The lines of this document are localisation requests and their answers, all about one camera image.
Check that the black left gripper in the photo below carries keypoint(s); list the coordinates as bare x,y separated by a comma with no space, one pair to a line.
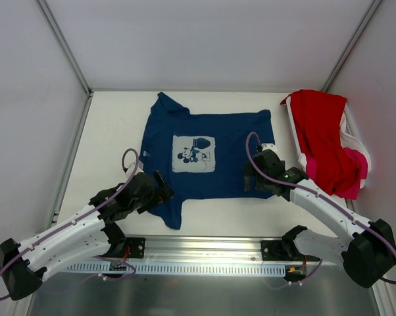
159,185

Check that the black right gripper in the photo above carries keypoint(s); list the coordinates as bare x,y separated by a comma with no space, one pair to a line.
250,178

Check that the blue t shirt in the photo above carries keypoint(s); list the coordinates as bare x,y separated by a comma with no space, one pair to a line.
200,156

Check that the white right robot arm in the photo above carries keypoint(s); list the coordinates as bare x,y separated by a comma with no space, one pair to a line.
365,249

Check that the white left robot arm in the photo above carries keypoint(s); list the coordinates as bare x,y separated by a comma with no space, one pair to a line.
92,231

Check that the red t shirt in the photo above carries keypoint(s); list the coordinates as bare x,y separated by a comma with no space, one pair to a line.
317,116

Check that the white laundry basket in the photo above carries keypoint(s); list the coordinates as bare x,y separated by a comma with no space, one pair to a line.
349,137

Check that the pink t shirt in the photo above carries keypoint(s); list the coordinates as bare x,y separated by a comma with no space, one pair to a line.
338,172

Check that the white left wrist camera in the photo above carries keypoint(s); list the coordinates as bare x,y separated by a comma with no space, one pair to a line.
132,169

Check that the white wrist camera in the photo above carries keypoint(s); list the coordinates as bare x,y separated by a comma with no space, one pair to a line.
269,146
132,169

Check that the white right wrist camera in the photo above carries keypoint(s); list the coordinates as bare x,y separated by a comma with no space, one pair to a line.
269,146

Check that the aluminium mounting rail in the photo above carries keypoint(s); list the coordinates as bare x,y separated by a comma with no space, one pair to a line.
228,250

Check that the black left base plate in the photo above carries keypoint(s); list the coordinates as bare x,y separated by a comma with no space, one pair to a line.
132,248

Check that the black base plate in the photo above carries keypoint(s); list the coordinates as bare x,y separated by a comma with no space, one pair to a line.
270,250
132,248

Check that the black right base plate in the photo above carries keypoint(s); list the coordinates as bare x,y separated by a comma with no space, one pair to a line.
270,250

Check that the white slotted cable duct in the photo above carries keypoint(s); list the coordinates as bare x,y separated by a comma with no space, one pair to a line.
166,268

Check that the left aluminium frame post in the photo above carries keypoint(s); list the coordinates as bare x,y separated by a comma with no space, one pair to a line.
53,25

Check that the aluminium frame post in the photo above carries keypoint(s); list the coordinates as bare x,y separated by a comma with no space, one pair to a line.
53,25
352,43

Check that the right aluminium frame post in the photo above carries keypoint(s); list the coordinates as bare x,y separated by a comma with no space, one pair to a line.
352,43

